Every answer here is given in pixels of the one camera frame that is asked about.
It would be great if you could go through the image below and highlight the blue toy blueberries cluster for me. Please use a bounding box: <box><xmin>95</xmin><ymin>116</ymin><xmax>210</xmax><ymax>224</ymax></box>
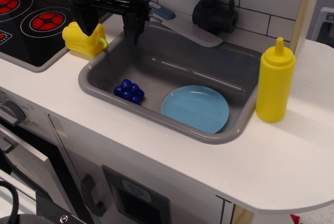
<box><xmin>113</xmin><ymin>79</ymin><xmax>145</xmax><ymax>105</ymax></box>

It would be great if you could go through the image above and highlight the grey plastic sink basin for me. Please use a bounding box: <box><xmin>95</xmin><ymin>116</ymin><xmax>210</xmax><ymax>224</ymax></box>
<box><xmin>78</xmin><ymin>22</ymin><xmax>261</xmax><ymax>144</ymax></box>

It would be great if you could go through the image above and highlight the grey device in background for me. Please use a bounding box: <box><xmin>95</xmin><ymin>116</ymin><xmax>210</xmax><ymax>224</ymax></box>
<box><xmin>311</xmin><ymin>7</ymin><xmax>333</xmax><ymax>48</ymax></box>

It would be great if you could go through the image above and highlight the grey dishwasher panel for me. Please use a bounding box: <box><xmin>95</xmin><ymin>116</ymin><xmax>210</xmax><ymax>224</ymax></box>
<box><xmin>102</xmin><ymin>165</ymin><xmax>172</xmax><ymax>223</ymax></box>

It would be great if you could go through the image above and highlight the light blue plate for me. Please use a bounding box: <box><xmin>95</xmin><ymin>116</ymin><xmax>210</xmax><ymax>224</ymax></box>
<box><xmin>161</xmin><ymin>85</ymin><xmax>230</xmax><ymax>134</ymax></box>

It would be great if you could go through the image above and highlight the yellow toy bell pepper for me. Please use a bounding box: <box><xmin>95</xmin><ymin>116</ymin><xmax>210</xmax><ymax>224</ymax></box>
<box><xmin>62</xmin><ymin>22</ymin><xmax>109</xmax><ymax>57</ymax></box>

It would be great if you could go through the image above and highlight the grey oven door handle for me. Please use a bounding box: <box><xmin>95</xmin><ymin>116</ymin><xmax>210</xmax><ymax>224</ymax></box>
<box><xmin>0</xmin><ymin>137</ymin><xmax>18</xmax><ymax>154</ymax></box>

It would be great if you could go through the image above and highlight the light wooden side post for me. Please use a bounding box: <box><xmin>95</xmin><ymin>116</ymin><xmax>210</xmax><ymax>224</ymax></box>
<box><xmin>290</xmin><ymin>0</ymin><xmax>317</xmax><ymax>57</ymax></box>

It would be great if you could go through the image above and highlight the black toy stove top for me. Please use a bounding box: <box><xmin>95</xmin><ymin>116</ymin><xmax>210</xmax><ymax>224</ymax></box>
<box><xmin>0</xmin><ymin>0</ymin><xmax>116</xmax><ymax>73</ymax></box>

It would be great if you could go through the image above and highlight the grey oven knob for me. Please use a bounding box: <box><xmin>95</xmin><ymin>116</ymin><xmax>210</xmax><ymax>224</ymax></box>
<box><xmin>1</xmin><ymin>101</ymin><xmax>26</xmax><ymax>126</ymax></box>

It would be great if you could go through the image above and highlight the black toy faucet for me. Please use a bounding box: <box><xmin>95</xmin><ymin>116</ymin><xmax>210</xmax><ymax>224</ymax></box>
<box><xmin>192</xmin><ymin>0</ymin><xmax>238</xmax><ymax>35</ymax></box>

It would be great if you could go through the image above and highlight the grey cabinet door handle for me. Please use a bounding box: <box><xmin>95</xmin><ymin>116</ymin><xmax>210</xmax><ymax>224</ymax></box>
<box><xmin>80</xmin><ymin>174</ymin><xmax>106</xmax><ymax>217</ymax></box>

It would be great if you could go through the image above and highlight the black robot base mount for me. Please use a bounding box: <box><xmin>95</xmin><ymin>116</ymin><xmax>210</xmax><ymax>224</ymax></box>
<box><xmin>1</xmin><ymin>192</ymin><xmax>84</xmax><ymax>224</ymax></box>

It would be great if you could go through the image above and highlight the yellow squeeze bottle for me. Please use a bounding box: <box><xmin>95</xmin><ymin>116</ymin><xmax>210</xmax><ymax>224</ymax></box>
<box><xmin>255</xmin><ymin>37</ymin><xmax>296</xmax><ymax>123</ymax></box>

